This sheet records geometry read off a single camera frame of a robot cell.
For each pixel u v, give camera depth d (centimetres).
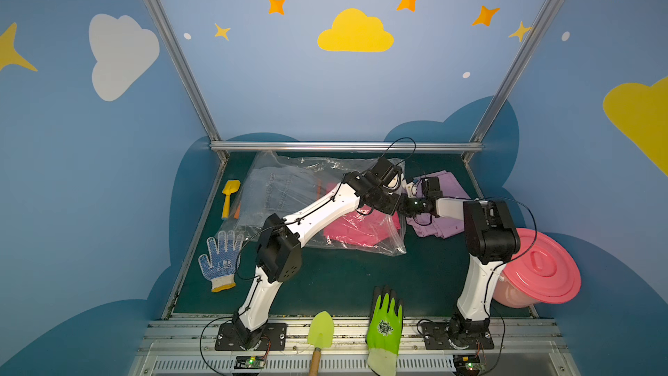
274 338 75
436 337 74
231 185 108
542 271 69
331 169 115
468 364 71
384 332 75
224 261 88
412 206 91
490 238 55
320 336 75
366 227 87
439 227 96
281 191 100
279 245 50
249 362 71
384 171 65
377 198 62
